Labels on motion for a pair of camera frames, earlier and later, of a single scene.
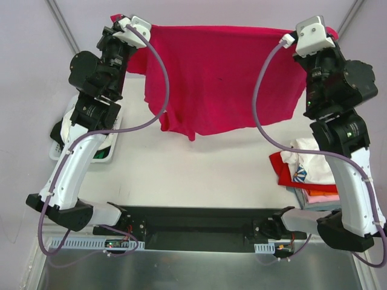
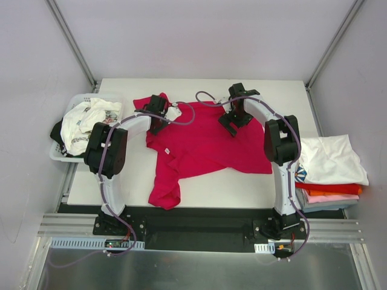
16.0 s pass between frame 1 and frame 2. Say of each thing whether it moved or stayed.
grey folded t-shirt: stayed
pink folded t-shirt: stayed
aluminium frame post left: stayed
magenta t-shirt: moved
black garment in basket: stayed
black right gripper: moved
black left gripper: moved
